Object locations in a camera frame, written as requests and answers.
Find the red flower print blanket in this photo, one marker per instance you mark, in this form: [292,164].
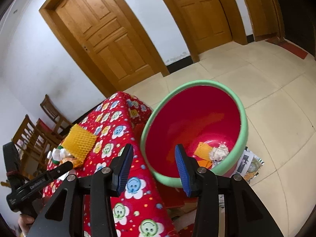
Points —
[116,118]

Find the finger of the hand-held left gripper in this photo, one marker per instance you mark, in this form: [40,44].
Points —
[61,168]

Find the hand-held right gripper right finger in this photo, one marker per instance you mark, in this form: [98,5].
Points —
[182,175]

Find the wide panelled wooden door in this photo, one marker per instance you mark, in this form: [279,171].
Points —
[103,34]

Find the small plain wooden door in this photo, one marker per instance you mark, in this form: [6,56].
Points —
[261,12]

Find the red doormat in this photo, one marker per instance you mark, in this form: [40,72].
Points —
[291,47]

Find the wooden slat back chair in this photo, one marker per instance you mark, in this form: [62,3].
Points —
[29,138]

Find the person's left hand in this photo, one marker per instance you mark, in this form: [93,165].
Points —
[24,223]

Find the crumpled white paper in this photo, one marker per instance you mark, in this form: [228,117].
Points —
[218,152]

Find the red basin with green rim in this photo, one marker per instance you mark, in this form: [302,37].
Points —
[192,118]

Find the orange wrapper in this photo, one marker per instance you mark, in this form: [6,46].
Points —
[75,162]

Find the orange paper piece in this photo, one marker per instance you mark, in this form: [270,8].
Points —
[206,164]

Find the open wooden doorway frame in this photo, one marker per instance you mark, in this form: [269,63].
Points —
[277,12]

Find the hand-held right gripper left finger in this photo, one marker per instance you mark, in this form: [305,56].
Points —
[124,167]

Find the white and green toy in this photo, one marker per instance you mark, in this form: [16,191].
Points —
[58,154]

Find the yellow foam net sleeve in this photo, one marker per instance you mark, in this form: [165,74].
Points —
[202,150]
[79,140]

